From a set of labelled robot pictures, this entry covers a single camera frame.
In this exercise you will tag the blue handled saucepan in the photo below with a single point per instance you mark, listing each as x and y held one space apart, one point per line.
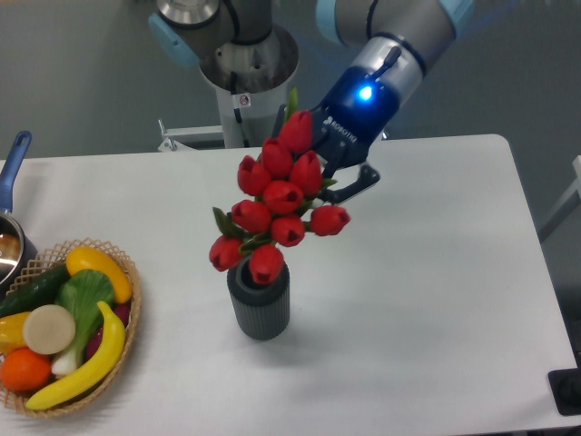
16 248

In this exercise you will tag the orange fruit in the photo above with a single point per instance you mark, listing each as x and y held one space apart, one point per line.
25 370

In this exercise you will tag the yellow banana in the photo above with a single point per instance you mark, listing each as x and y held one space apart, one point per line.
91 372

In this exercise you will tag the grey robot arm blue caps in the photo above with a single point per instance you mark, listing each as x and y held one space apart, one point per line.
250 62

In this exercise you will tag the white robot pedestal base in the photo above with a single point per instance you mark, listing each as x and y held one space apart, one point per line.
247 118

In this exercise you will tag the dark red vegetable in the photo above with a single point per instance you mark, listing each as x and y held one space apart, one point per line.
102 333

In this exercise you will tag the green bok choy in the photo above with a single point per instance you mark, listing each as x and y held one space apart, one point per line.
79 296

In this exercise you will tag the woven wicker basket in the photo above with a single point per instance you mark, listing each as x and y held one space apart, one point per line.
47 260

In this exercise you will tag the white frame at right edge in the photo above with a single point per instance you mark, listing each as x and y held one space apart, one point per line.
563 207

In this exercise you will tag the yellow squash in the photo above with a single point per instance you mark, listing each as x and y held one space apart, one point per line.
89 258

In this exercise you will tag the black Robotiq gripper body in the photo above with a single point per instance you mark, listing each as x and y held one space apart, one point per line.
350 117

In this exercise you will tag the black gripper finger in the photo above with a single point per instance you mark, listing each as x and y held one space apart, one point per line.
367 177
279 121

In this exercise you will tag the beige round disc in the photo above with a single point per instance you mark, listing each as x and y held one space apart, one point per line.
49 329

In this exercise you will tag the green cucumber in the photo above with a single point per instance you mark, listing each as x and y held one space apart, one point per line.
39 291

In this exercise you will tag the black device at table edge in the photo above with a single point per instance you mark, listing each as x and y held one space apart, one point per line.
565 386

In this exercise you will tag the red tulip bouquet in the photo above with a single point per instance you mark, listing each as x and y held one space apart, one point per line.
281 184

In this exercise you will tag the dark grey ribbed vase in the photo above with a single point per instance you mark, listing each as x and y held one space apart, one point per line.
262 311

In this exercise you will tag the yellow bell pepper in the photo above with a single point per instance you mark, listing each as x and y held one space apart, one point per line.
11 332

